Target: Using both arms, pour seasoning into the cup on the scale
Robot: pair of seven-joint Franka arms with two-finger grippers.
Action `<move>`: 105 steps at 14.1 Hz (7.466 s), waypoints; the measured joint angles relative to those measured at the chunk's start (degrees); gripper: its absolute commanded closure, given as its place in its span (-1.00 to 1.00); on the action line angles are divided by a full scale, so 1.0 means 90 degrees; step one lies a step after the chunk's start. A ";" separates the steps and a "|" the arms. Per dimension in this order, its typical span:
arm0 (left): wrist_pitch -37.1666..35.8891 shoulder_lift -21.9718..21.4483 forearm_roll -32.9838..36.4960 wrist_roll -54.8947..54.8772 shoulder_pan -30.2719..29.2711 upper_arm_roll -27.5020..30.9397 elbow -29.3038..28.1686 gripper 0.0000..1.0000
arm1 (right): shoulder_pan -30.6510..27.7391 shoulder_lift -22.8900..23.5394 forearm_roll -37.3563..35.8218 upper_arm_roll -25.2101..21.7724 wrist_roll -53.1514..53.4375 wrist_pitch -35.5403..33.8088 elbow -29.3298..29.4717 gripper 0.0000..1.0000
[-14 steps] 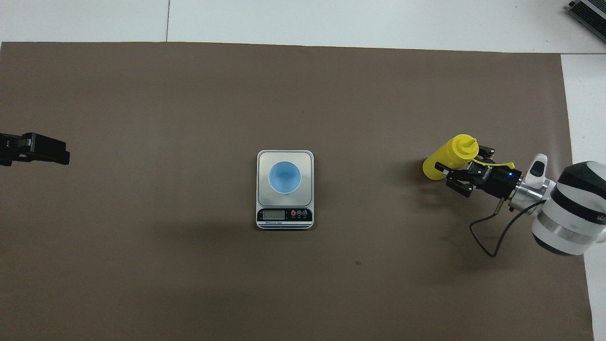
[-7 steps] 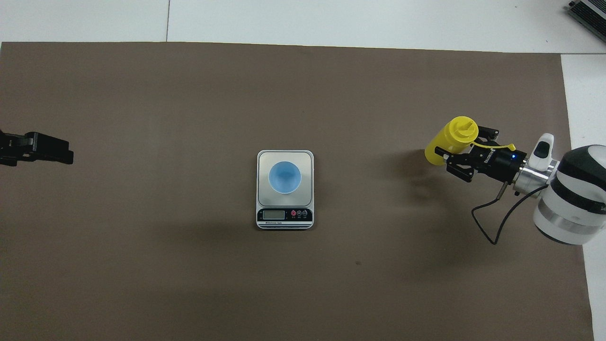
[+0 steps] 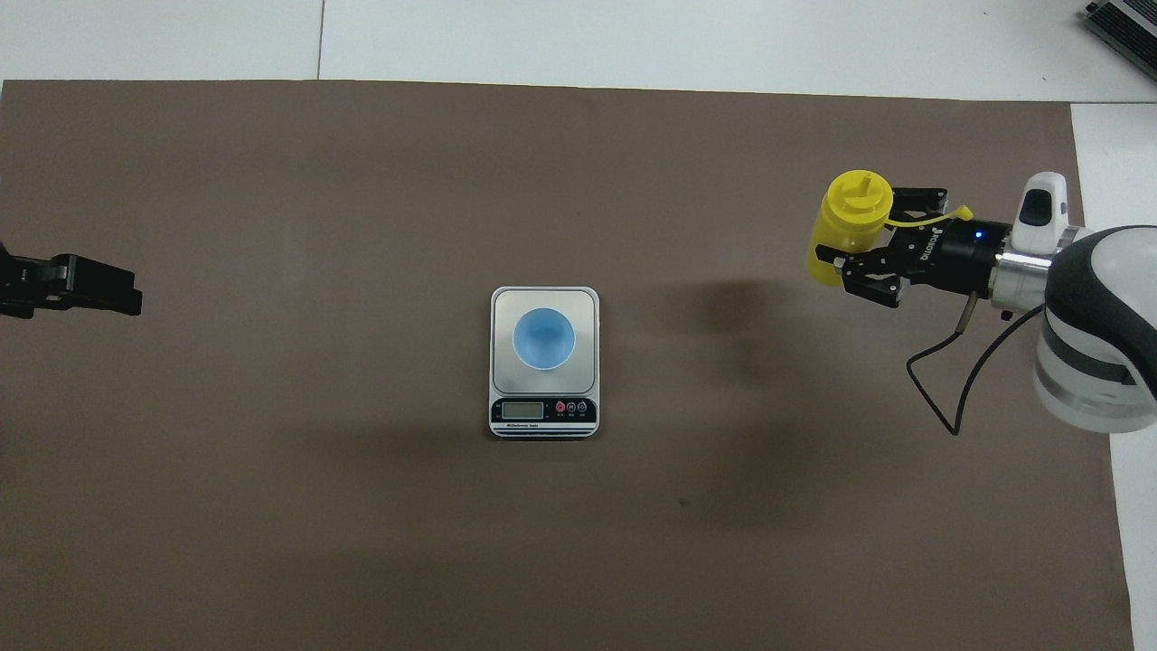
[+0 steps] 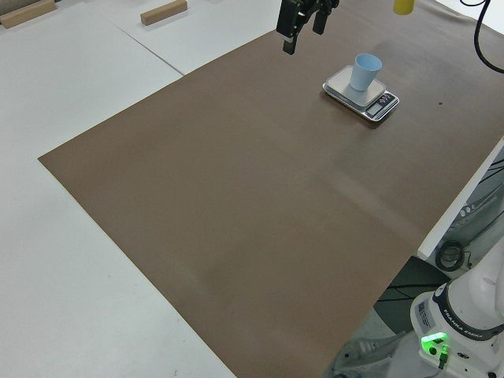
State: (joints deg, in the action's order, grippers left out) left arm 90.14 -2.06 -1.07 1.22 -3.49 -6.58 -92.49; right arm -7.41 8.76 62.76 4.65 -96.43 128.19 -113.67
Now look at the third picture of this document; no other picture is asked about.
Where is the grey ribbed metal device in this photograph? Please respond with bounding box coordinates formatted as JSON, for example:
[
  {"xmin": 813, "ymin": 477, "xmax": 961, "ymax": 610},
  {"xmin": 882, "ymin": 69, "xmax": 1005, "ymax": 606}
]
[{"xmin": 1085, "ymin": 0, "xmax": 1157, "ymax": 57}]

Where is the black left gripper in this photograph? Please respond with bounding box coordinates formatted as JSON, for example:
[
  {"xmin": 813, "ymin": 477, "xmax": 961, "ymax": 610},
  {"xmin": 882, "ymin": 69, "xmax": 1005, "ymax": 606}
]
[{"xmin": 0, "ymin": 242, "xmax": 144, "ymax": 319}]

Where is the silver digital kitchen scale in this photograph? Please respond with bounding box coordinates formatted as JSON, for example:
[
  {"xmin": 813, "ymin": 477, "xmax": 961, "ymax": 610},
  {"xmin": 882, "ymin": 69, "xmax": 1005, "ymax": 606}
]
[{"xmin": 489, "ymin": 286, "xmax": 600, "ymax": 440}]

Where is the yellow squeeze bottle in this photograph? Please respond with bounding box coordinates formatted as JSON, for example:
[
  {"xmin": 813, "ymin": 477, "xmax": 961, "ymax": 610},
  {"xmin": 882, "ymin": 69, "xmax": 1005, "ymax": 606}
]
[{"xmin": 806, "ymin": 170, "xmax": 974, "ymax": 288}]

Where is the brown paper table mat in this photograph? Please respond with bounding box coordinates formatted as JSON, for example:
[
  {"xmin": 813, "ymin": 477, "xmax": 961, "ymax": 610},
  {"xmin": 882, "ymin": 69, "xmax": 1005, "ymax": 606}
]
[{"xmin": 0, "ymin": 80, "xmax": 1135, "ymax": 651}]

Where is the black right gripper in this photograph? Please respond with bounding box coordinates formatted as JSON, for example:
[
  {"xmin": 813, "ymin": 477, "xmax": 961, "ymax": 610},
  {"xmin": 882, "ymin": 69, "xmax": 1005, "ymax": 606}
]
[{"xmin": 841, "ymin": 185, "xmax": 1004, "ymax": 308}]

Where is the light blue plastic cup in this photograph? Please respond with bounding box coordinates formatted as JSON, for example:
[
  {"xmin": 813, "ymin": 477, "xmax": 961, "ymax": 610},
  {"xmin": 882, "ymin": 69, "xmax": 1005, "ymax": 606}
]
[{"xmin": 513, "ymin": 307, "xmax": 577, "ymax": 373}]

